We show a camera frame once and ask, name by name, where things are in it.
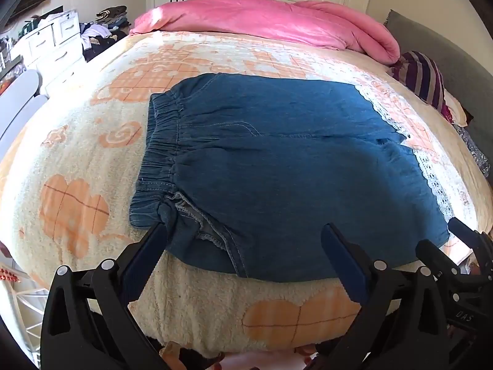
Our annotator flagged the purple striped pillow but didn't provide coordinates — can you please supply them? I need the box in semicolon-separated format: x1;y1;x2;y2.
389;51;455;122

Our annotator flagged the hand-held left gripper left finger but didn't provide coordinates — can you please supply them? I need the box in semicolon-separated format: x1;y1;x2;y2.
39;220;170;370

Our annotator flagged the grey padded headboard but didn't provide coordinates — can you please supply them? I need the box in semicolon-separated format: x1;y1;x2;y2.
385;10;493;170

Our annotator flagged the pile of clothes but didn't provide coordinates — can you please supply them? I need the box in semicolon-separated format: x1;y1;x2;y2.
79;6;129;62

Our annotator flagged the dark floral pillow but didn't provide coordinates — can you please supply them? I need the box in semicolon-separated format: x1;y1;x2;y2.
454;123;493;180

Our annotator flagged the cream orange printed blanket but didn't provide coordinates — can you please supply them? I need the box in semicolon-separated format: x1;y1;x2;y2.
0;30;493;359

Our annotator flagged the pale grey chair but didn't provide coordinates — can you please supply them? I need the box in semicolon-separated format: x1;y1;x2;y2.
0;70;49;151

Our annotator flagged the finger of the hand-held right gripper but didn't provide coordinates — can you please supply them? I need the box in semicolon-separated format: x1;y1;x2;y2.
415;239;463;278
447;217;493;257

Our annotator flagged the white drawer cabinet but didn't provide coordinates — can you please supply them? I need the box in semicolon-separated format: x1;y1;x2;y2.
15;8;87;97

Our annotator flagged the white wire rack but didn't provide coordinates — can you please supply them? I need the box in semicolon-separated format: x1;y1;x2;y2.
0;239;51;357

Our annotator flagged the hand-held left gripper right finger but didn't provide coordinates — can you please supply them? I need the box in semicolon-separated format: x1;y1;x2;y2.
321;223;449;370

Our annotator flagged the pink duvet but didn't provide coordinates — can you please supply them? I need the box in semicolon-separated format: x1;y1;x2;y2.
129;0;401;65

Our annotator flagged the cream pillow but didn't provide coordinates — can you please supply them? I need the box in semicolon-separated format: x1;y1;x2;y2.
443;88;468;128

